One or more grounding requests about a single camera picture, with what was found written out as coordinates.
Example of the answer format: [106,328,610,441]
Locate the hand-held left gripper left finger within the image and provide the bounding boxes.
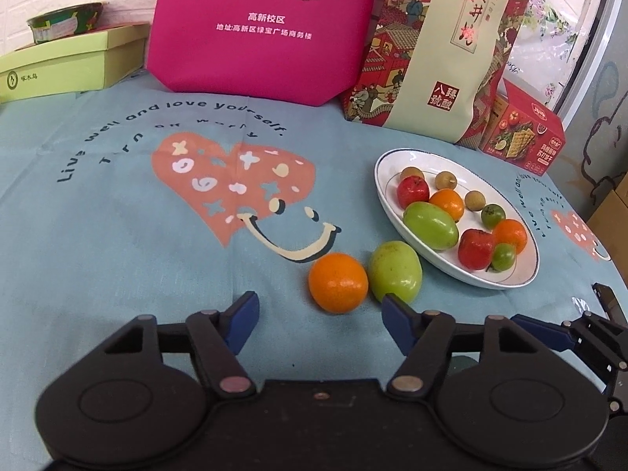
[104,291,260,400]

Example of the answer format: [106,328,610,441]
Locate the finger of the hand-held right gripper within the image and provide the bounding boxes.
[510,311,628,393]
[591,283,628,327]

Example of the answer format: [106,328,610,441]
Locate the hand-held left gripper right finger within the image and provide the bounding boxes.
[382,293,541,400]

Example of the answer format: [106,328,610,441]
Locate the large green jujube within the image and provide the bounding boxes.
[403,201,460,251]
[368,241,423,303]

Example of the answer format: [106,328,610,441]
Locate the orange mandarin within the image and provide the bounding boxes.
[308,253,369,314]
[429,189,465,222]
[491,219,529,255]

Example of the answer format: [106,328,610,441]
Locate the small green plum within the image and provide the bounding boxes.
[481,203,506,229]
[491,243,517,272]

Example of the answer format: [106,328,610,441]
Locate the small red apple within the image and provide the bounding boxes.
[396,177,431,209]
[458,228,497,270]

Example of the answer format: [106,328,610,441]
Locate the white plate with blue rim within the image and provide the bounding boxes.
[374,148,540,289]

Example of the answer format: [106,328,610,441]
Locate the brown cardboard box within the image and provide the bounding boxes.
[586,172,628,261]

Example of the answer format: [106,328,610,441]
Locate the teal printed tablecloth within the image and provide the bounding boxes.
[0,66,628,403]

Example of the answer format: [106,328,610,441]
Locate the red cracker box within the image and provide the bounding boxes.
[483,78,566,177]

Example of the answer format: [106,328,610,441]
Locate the white floral plastic bag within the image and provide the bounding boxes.
[500,0,590,109]

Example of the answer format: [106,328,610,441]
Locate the pink tote bag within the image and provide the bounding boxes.
[146,0,383,107]

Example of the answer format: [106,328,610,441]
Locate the red and green gift bag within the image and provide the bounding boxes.
[342,0,533,146]

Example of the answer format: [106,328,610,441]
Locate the light green cardboard box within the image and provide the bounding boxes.
[0,24,150,104]

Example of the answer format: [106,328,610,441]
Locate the green patterned bowl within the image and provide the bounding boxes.
[27,2,106,45]

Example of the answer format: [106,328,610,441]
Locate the white metal frame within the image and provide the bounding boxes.
[559,0,628,128]

